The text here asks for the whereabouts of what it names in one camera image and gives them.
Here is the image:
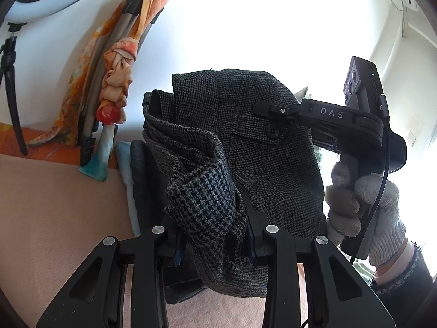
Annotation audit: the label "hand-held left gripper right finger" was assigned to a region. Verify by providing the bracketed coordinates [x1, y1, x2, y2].
[241, 191, 397, 328]

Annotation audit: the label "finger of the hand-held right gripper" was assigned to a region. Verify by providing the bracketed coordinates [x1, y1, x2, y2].
[253, 101, 308, 118]
[309, 127, 342, 154]

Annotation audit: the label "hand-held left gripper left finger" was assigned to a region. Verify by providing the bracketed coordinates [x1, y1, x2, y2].
[36, 215, 187, 328]

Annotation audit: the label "grey houndstooth pants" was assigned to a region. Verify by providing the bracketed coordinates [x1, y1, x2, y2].
[141, 68, 328, 298]

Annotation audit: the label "person's right forearm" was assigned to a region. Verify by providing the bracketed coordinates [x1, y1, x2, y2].
[355, 237, 436, 315]

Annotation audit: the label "person's right hand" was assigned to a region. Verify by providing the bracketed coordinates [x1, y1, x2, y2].
[324, 154, 407, 267]

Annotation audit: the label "green patterned white pillow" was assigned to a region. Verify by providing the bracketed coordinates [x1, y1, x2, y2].
[295, 85, 313, 102]

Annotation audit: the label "light blue folded cloth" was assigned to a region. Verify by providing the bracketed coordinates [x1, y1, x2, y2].
[115, 142, 141, 237]

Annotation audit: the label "pink blanket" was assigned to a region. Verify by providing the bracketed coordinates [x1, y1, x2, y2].
[0, 154, 308, 328]

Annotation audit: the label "orange patterned scarf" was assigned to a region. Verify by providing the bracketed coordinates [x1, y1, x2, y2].
[25, 0, 171, 181]

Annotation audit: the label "orange floral bed sheet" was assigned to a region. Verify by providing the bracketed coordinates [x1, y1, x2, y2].
[0, 121, 120, 169]

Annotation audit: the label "black mini tripod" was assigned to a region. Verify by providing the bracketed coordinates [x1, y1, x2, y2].
[0, 22, 28, 156]

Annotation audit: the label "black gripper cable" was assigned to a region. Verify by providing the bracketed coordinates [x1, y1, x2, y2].
[352, 94, 391, 263]

